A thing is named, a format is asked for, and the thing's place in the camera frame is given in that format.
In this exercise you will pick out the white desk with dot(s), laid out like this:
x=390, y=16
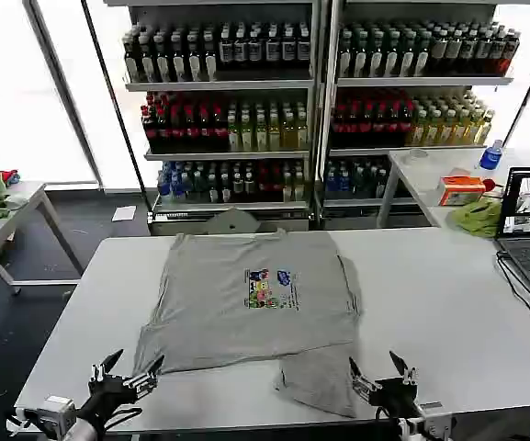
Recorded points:
x=430, y=174

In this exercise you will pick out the blue water bottle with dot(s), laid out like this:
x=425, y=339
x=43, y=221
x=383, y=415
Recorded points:
x=491, y=156

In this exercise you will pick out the light green cloth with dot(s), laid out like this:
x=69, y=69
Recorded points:
x=478, y=216

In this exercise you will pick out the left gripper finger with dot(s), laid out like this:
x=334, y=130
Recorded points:
x=143, y=381
x=101, y=369

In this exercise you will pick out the shelf rack with bottles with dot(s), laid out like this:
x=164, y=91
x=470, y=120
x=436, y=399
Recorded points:
x=221, y=115
x=411, y=101

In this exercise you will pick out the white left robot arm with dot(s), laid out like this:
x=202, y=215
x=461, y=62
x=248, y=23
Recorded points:
x=58, y=420

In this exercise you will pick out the grey round disc base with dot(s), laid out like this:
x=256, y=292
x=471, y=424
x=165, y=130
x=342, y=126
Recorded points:
x=232, y=222

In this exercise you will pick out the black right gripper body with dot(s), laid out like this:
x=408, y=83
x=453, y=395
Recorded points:
x=395, y=395

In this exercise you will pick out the grey side table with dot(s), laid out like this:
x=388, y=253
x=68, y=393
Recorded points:
x=21, y=216

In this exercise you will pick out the grey printed t-shirt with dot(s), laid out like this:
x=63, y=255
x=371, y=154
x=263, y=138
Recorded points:
x=246, y=298

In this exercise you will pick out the clear glass jar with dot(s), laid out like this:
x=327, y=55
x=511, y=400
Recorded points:
x=416, y=156

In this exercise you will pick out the red small cloth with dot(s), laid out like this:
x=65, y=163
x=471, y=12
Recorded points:
x=11, y=176

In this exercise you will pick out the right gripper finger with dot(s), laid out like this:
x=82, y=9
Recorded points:
x=409, y=376
x=364, y=386

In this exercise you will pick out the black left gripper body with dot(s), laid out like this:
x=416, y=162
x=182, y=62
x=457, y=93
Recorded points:
x=108, y=390

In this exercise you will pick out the orange cardboard box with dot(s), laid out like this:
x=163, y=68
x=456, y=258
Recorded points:
x=461, y=191

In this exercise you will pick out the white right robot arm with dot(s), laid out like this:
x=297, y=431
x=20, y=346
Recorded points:
x=430, y=420

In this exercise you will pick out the white paper sheet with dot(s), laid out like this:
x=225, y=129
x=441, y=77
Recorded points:
x=124, y=213

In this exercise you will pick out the small red object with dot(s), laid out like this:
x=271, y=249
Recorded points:
x=489, y=184

